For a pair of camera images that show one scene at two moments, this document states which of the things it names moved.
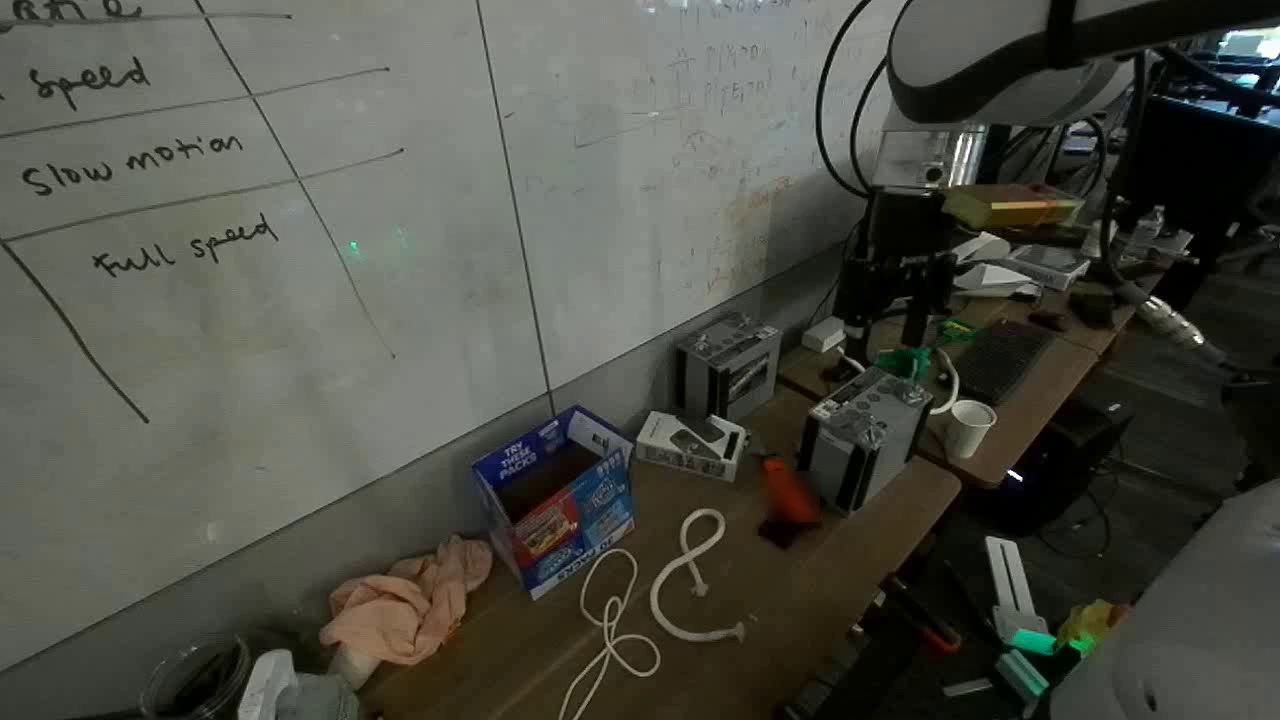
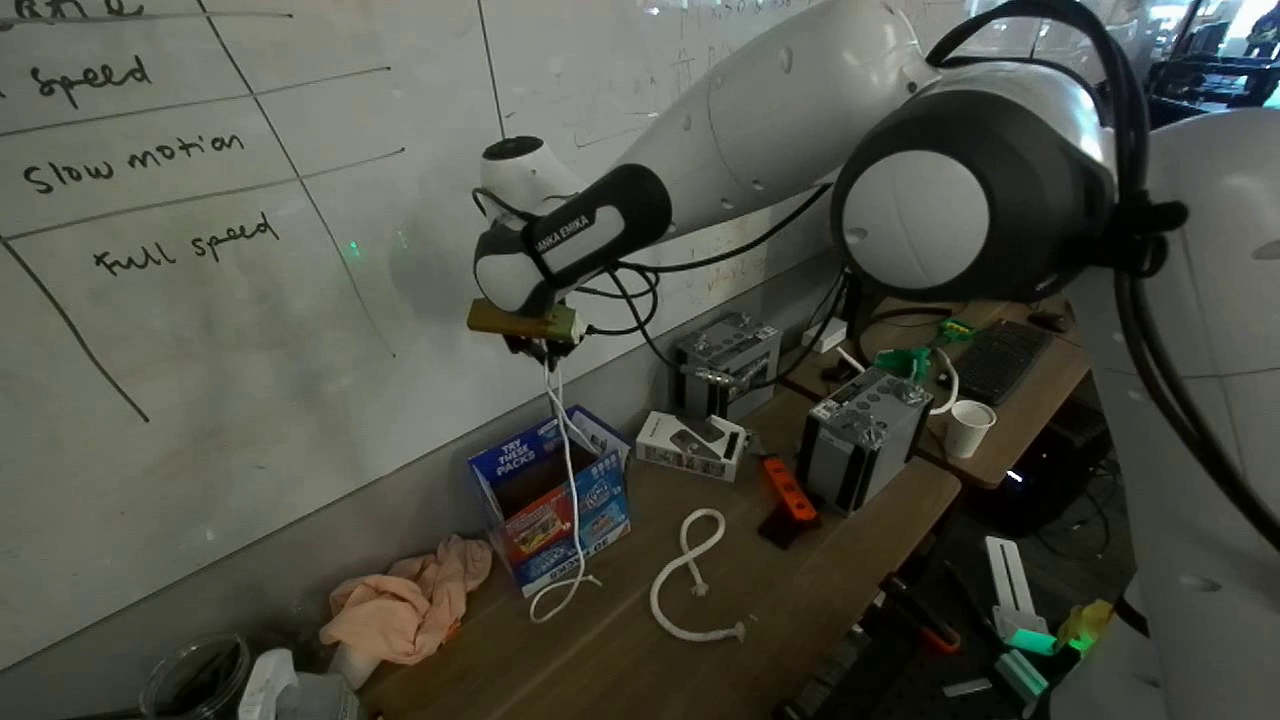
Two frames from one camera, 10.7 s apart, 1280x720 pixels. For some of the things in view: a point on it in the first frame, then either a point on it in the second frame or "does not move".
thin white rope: x=600 y=625 to x=569 y=448
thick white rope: x=690 y=559 does not move
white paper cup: x=968 y=424 does not move
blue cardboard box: x=557 y=494 does not move
